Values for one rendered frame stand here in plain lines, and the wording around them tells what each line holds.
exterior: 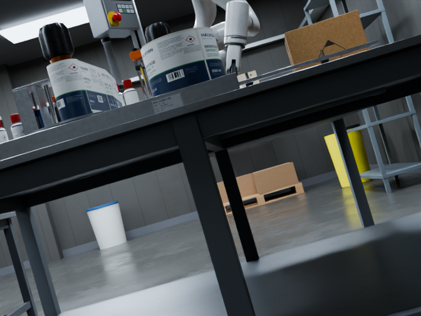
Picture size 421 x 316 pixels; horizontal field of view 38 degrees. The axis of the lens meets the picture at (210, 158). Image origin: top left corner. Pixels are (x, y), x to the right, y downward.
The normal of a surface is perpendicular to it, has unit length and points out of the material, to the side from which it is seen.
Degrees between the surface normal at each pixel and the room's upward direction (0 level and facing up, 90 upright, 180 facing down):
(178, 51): 90
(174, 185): 90
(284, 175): 90
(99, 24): 90
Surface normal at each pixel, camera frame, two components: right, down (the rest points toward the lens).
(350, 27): -0.12, 0.01
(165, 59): -0.36, 0.08
